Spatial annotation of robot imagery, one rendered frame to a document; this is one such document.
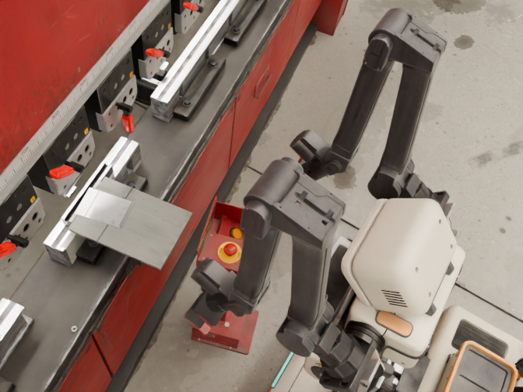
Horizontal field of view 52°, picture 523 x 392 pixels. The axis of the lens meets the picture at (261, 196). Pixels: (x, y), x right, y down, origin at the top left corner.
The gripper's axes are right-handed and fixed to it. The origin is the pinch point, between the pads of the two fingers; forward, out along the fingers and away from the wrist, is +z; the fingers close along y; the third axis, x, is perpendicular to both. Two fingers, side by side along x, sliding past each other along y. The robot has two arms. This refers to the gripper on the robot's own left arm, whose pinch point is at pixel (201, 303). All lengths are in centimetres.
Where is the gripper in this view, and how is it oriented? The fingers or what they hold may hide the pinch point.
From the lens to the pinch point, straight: 133.5
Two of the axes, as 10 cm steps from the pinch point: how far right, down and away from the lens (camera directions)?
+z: -4.8, 2.5, 8.4
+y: -5.1, 6.9, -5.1
